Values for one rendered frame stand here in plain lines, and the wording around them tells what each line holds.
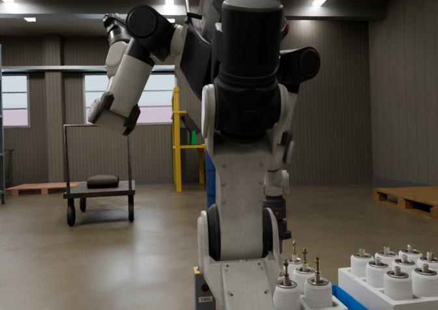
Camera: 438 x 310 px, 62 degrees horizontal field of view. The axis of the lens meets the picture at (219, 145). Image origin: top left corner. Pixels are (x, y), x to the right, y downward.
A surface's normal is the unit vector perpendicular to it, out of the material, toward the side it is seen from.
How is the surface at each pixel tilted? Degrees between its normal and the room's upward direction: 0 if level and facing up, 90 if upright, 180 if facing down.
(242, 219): 95
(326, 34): 90
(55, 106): 90
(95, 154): 90
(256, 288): 36
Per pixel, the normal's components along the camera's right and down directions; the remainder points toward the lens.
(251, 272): 0.04, -0.81
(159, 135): 0.11, 0.00
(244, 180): 0.11, 0.30
